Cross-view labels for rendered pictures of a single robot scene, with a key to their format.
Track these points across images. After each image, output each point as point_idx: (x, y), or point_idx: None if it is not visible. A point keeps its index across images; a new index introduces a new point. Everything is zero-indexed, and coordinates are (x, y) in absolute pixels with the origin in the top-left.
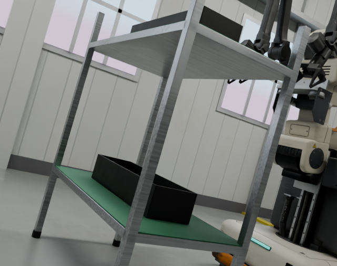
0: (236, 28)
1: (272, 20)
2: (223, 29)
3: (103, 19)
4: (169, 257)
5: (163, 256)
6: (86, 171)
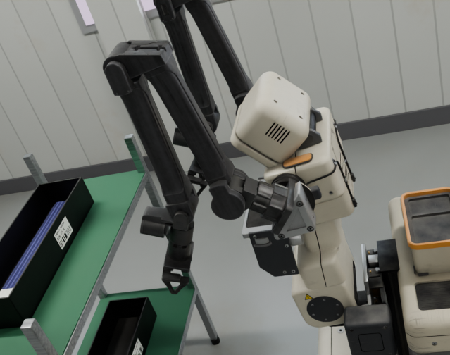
0: (3, 303)
1: (195, 77)
2: None
3: (32, 163)
4: (275, 353)
5: (266, 354)
6: (132, 294)
